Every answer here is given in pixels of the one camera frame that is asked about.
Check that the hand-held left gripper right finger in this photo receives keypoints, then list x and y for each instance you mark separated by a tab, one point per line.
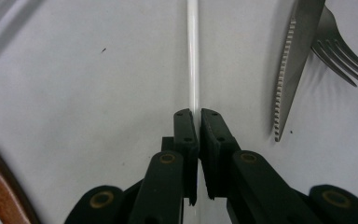
216	146

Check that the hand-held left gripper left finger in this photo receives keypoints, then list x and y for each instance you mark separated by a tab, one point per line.
185	133

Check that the white chopstick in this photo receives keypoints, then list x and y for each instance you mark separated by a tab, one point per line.
193	56

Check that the metal table knife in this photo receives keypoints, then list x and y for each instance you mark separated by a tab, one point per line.
295	62

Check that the metal fork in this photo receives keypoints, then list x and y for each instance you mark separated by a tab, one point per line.
338	46

